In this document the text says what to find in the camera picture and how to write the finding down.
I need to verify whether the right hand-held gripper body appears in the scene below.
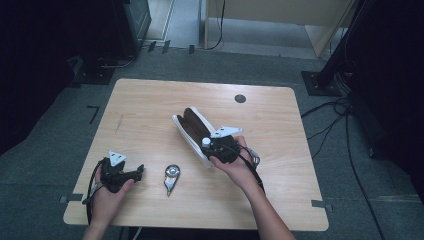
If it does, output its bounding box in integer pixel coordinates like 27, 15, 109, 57
200, 125, 244, 165

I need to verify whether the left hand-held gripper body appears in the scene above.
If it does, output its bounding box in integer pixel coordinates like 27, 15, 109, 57
99, 150, 136, 194

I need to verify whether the white case with brown lining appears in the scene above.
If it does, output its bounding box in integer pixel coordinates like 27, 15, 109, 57
171, 106, 218, 169

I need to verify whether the person's right hand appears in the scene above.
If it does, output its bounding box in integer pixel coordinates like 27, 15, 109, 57
208, 134, 258, 192

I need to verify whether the person's left hand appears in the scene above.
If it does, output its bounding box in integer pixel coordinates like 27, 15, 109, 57
90, 165, 135, 224

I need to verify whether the silver correction tape dispenser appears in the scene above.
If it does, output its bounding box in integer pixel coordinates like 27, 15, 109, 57
163, 163, 181, 198

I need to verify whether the grey tape strip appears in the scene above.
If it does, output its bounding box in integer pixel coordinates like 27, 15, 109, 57
310, 198, 334, 212
58, 193, 84, 205

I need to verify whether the black metal stand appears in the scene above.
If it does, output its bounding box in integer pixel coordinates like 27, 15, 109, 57
301, 0, 378, 98

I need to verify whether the light wooden furniture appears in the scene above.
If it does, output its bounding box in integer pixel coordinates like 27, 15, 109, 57
203, 0, 356, 58

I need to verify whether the black cabinet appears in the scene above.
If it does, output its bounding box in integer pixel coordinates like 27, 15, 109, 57
109, 0, 153, 58

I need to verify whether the left hand-held gripper cable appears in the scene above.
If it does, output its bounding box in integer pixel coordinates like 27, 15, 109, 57
81, 159, 107, 225

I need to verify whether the hand-held gripper cable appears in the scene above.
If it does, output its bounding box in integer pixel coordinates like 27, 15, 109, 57
237, 145, 267, 195
81, 159, 107, 225

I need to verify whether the right hand-held gripper cable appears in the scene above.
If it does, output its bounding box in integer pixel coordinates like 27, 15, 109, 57
237, 145, 267, 195

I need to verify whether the black floor base plate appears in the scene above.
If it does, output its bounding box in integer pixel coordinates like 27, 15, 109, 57
71, 55, 116, 86

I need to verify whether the black hanging cable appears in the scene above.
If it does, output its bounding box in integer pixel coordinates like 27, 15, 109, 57
204, 0, 227, 52

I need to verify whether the black floor cable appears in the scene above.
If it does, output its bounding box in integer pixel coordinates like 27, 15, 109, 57
300, 96, 388, 240

